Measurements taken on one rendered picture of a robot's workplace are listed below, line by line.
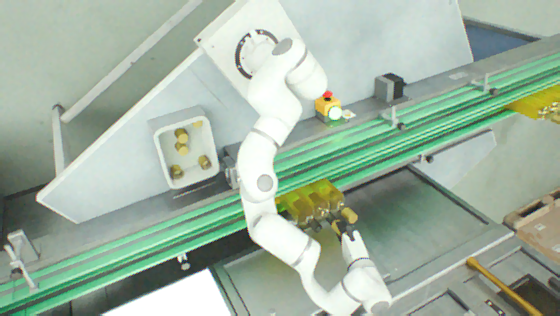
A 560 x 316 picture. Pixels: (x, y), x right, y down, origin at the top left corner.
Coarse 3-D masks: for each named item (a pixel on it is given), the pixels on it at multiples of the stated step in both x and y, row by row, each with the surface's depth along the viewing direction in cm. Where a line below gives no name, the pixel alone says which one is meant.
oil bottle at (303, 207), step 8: (288, 192) 140; (296, 192) 140; (288, 200) 137; (296, 200) 136; (304, 200) 136; (296, 208) 133; (304, 208) 133; (312, 208) 133; (304, 216) 131; (304, 224) 133
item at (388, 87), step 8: (376, 80) 161; (384, 80) 158; (392, 80) 158; (400, 80) 158; (376, 88) 163; (384, 88) 158; (392, 88) 158; (400, 88) 160; (376, 96) 164; (384, 96) 160; (392, 96) 160; (400, 96) 162
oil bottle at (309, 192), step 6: (306, 186) 142; (312, 186) 142; (300, 192) 141; (306, 192) 140; (312, 192) 139; (318, 192) 139; (306, 198) 138; (312, 198) 137; (318, 198) 136; (324, 198) 136; (312, 204) 135; (318, 204) 134; (324, 204) 134; (318, 210) 133; (324, 210) 133; (330, 210) 135; (318, 216) 134
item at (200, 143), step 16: (160, 128) 122; (176, 128) 131; (192, 128) 134; (208, 128) 129; (160, 144) 131; (192, 144) 137; (208, 144) 134; (160, 160) 127; (176, 160) 137; (192, 160) 140; (192, 176) 137; (208, 176) 137
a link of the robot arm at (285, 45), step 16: (288, 48) 97; (304, 48) 98; (272, 64) 97; (288, 64) 96; (256, 80) 97; (272, 80) 94; (256, 96) 95; (272, 96) 95; (288, 96) 98; (272, 112) 98; (288, 112) 99; (256, 128) 100; (272, 128) 99; (288, 128) 101
